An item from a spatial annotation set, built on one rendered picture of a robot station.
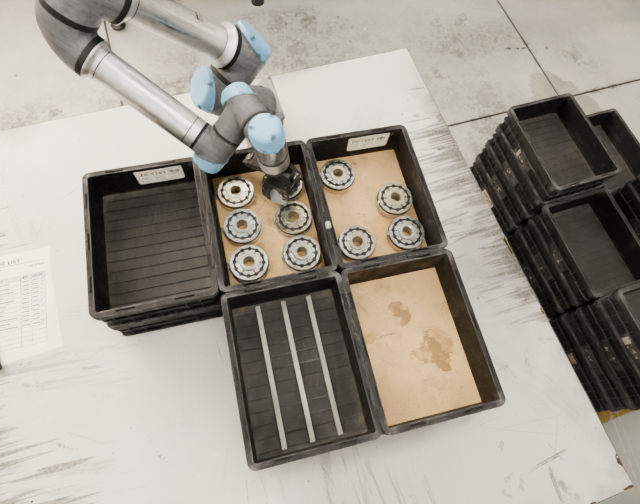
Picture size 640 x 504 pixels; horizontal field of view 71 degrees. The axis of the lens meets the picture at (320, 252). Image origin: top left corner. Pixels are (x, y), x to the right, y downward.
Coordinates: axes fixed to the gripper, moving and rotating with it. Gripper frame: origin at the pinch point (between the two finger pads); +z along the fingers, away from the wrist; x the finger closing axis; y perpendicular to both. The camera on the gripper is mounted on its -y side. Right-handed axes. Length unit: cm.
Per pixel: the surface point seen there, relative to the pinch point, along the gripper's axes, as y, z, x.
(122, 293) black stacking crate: -17.0, -4.7, -46.5
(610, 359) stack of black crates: 122, 55, 25
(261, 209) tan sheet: -1.5, 1.2, -6.6
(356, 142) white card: 11.2, -0.8, 24.9
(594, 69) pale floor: 78, 117, 204
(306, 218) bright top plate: 11.5, -0.6, -2.7
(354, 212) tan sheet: 21.2, 4.0, 7.5
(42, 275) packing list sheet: -46, 6, -56
